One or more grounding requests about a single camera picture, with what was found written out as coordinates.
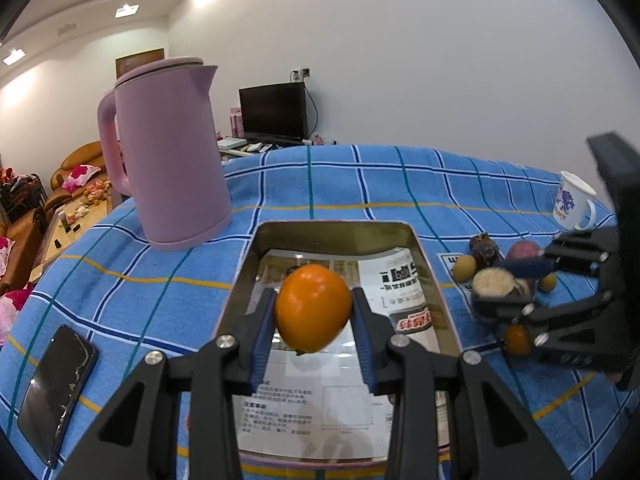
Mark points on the pink electric kettle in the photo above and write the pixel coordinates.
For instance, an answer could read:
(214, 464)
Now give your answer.
(170, 160)

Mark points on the red radish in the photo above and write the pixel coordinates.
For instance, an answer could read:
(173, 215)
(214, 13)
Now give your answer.
(522, 250)

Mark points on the wooden coffee table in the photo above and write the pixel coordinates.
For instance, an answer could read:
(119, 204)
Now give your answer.
(85, 217)

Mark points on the wall power outlet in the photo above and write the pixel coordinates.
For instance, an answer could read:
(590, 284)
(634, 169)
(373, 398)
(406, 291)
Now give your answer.
(301, 74)

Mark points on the small orange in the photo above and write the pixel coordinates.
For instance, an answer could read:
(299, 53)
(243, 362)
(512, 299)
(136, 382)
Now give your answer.
(517, 341)

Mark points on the rectangular metal tin box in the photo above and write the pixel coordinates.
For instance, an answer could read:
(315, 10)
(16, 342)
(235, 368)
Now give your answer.
(335, 237)

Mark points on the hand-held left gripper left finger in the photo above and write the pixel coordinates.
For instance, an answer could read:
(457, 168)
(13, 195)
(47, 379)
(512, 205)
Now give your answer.
(262, 342)

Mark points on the dark purple passion fruit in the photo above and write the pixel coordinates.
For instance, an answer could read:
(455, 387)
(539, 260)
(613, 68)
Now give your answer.
(484, 252)

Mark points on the large orange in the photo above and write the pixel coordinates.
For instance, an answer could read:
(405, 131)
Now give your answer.
(312, 307)

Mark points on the pink carton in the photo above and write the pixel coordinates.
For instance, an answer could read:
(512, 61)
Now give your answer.
(236, 122)

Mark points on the brown leather sofa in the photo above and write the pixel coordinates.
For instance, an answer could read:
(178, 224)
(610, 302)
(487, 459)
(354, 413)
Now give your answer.
(82, 152)
(22, 245)

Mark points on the cream-faced sweet potato slice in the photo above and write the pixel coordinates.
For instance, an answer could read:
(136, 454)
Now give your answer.
(492, 282)

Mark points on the white printed mug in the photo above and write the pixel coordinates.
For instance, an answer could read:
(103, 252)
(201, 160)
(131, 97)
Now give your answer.
(567, 200)

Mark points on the black smartphone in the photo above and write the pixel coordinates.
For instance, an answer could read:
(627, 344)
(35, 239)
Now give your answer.
(55, 390)

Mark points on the white television stand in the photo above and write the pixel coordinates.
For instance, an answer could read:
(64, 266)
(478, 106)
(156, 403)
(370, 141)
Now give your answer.
(240, 151)

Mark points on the pink floral cushion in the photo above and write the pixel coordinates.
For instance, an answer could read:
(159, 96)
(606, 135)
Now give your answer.
(79, 176)

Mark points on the white flat box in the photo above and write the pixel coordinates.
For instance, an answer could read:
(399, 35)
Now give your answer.
(232, 142)

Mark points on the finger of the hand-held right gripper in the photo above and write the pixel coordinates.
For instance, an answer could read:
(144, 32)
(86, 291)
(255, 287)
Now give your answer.
(575, 327)
(575, 255)

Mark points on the yellow kumquat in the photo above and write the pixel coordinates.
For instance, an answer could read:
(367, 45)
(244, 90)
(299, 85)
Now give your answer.
(463, 267)
(547, 282)

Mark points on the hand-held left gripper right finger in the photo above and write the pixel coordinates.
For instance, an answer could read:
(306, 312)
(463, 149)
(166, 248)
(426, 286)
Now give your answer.
(364, 347)

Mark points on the printed paper sheet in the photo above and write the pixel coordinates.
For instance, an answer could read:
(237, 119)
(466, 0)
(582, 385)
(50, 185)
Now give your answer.
(395, 280)

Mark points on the brown wooden door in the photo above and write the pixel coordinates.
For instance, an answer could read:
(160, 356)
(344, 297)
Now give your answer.
(140, 60)

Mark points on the blue plaid tablecloth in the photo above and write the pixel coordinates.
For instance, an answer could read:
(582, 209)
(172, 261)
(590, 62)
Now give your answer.
(350, 185)

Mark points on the black television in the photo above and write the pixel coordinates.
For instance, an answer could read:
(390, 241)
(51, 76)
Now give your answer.
(272, 110)

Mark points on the rectangular ceiling light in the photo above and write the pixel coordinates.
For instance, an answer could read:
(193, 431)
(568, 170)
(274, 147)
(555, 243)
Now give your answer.
(14, 56)
(126, 10)

